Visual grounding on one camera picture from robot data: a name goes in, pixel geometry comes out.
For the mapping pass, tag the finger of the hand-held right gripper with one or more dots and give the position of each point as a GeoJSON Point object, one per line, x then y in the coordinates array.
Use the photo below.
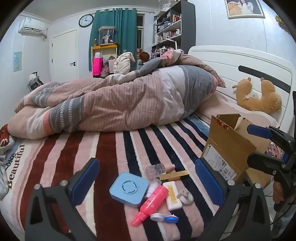
{"type": "Point", "coordinates": [259, 131]}
{"type": "Point", "coordinates": [261, 160]}

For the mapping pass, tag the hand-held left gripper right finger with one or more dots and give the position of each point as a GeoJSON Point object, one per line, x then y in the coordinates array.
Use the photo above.
{"type": "Point", "coordinates": [208, 183]}

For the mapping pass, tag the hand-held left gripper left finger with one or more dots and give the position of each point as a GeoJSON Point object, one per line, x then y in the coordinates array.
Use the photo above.
{"type": "Point", "coordinates": [84, 179]}

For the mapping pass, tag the cardboard box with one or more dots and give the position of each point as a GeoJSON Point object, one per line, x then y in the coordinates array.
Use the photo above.
{"type": "Point", "coordinates": [231, 148]}

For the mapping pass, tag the gold rectangular bar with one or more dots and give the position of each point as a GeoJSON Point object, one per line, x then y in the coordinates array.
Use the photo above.
{"type": "Point", "coordinates": [173, 175]}

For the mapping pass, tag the white cream case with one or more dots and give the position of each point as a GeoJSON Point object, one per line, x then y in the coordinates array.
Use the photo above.
{"type": "Point", "coordinates": [173, 195]}

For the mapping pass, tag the blue square box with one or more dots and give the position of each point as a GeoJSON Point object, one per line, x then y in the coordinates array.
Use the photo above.
{"type": "Point", "coordinates": [128, 188]}

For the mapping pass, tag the clear bottle with beige cap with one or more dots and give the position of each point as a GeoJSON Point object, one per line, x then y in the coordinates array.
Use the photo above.
{"type": "Point", "coordinates": [155, 171]}

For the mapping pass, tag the blue white contact lens case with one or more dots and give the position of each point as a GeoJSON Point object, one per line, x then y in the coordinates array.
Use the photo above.
{"type": "Point", "coordinates": [164, 218]}

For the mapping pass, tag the pink bottle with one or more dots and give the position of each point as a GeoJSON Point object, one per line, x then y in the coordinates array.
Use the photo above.
{"type": "Point", "coordinates": [151, 202]}

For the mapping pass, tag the person's right hand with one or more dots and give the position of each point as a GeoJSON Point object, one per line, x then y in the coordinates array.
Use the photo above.
{"type": "Point", "coordinates": [277, 192]}

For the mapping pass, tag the floral patterned bag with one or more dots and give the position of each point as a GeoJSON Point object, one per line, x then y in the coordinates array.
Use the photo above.
{"type": "Point", "coordinates": [274, 150]}

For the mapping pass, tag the brown plush toy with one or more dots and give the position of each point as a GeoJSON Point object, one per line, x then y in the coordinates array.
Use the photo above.
{"type": "Point", "coordinates": [268, 97]}

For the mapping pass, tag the white bed headboard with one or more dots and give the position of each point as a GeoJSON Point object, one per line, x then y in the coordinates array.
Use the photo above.
{"type": "Point", "coordinates": [231, 62]}

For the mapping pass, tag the pink grey striped duvet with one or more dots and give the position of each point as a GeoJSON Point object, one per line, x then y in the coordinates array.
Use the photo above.
{"type": "Point", "coordinates": [115, 102]}

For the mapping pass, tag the red patterned cloth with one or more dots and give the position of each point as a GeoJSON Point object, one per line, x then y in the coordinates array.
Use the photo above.
{"type": "Point", "coordinates": [4, 136]}

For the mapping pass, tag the grey backpack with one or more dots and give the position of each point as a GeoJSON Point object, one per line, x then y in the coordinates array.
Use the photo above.
{"type": "Point", "coordinates": [34, 82]}

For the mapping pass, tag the pink bag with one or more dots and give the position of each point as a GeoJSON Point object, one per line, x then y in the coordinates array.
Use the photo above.
{"type": "Point", "coordinates": [97, 67]}

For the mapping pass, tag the white puffer jacket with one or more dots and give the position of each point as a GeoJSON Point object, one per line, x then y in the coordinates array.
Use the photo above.
{"type": "Point", "coordinates": [123, 63]}

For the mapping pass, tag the white door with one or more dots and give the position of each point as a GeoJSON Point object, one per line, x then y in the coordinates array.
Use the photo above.
{"type": "Point", "coordinates": [64, 53]}

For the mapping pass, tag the dark bookshelf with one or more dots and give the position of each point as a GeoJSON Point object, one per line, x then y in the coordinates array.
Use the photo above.
{"type": "Point", "coordinates": [187, 23]}

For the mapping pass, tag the yellow shelf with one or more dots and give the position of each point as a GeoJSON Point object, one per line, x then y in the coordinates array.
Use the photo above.
{"type": "Point", "coordinates": [104, 47]}

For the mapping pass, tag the brown round object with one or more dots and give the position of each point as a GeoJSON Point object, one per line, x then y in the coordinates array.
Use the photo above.
{"type": "Point", "coordinates": [144, 56]}

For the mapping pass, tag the glass display case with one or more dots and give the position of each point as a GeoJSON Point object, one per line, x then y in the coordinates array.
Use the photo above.
{"type": "Point", "coordinates": [106, 34]}

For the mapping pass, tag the teal curtain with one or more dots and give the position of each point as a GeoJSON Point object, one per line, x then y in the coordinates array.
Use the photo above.
{"type": "Point", "coordinates": [111, 20]}

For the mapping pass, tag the white air conditioner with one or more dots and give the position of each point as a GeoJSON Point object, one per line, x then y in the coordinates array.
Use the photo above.
{"type": "Point", "coordinates": [32, 26]}

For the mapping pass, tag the yellow wall sticker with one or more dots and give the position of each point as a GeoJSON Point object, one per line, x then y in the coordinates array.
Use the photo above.
{"type": "Point", "coordinates": [280, 19]}

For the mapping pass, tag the framed wall picture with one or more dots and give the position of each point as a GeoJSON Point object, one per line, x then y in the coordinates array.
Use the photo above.
{"type": "Point", "coordinates": [245, 8]}

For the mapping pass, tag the blue wall poster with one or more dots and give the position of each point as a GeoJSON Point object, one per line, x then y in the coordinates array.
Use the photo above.
{"type": "Point", "coordinates": [17, 61]}

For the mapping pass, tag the round wall clock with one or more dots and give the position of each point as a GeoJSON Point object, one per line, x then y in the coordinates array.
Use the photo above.
{"type": "Point", "coordinates": [86, 20]}

